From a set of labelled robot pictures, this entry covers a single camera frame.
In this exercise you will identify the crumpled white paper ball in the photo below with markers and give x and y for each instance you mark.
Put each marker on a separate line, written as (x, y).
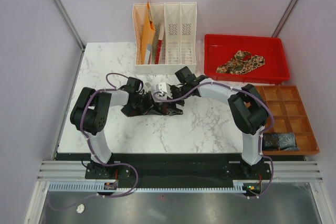
(80, 209)

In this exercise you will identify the white file organizer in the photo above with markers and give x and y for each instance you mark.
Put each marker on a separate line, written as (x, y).
(179, 41)

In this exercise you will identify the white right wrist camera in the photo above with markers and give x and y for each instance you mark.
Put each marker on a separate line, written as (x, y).
(162, 90)

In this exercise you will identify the white cable duct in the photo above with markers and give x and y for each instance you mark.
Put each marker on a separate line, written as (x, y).
(108, 187)

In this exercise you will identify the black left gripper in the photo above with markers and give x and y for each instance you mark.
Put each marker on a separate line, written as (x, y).
(150, 106)

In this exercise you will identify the dark rolled tie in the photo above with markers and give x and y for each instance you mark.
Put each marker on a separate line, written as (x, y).
(270, 142)

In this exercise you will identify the dark red patterned tie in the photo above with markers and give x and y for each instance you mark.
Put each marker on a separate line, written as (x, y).
(128, 111)

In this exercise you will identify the orange envelope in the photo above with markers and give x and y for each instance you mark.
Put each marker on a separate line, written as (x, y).
(148, 31)

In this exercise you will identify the floral cream patterned tie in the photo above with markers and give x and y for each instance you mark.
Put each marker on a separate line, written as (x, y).
(241, 63)

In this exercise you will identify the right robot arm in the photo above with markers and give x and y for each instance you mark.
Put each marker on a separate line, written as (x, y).
(248, 109)

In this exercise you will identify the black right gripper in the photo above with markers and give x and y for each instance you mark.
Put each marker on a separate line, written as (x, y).
(176, 111)

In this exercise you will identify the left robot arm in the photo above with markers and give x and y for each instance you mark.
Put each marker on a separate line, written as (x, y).
(90, 113)

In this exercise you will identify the brown compartment tray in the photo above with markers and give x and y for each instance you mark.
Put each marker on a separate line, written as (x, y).
(289, 117)

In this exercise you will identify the red plastic bin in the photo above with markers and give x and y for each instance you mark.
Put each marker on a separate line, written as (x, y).
(219, 49)

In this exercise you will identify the blue-grey rolled tie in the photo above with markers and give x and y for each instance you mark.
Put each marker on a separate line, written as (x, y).
(287, 142)

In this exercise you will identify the red white booklet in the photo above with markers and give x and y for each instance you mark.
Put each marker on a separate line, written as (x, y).
(159, 42)

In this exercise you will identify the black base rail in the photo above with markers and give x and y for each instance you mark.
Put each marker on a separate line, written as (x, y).
(178, 170)

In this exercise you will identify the grey folder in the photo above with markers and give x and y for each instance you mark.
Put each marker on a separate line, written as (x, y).
(147, 59)

